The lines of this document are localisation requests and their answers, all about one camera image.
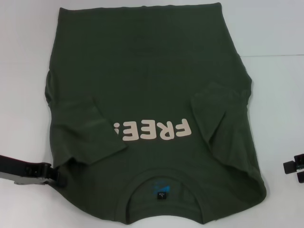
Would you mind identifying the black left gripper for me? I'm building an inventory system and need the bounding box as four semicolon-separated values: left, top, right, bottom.
0;154;69;188

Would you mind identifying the dark green FREE t-shirt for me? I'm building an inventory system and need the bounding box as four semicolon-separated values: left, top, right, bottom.
44;1;268;228

